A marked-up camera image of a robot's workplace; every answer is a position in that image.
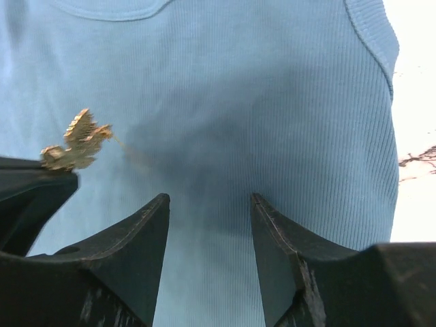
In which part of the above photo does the blue tank top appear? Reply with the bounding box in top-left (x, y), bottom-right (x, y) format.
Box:
top-left (1, 0), bottom-right (399, 326)

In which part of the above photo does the gold red brooch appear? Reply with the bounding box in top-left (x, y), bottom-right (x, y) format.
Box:
top-left (40, 108), bottom-right (125, 172)

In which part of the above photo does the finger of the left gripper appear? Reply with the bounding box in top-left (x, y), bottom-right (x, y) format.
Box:
top-left (1, 157), bottom-right (78, 255)

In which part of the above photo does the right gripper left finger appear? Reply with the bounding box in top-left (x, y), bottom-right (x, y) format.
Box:
top-left (1, 193), bottom-right (170, 326)

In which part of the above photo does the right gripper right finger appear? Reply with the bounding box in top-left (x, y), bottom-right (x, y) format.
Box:
top-left (251, 193), bottom-right (435, 326)

